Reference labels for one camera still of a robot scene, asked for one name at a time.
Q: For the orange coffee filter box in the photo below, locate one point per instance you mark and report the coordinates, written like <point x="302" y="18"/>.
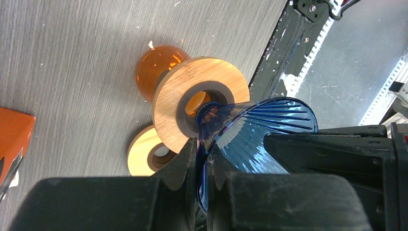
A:
<point x="15" y="134"/>

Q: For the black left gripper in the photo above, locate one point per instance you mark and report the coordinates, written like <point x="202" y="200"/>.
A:
<point x="372" y="159"/>

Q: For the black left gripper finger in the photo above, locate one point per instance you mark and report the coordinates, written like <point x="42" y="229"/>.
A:
<point x="164" y="201"/>

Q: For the blue plastic dripper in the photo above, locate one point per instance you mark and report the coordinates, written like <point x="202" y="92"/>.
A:
<point x="238" y="130"/>

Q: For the orange glass carafe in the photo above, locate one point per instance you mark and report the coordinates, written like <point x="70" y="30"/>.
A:
<point x="154" y="65"/>

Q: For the wooden ring collar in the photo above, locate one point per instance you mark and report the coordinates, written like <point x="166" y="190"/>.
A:
<point x="147" y="154"/>

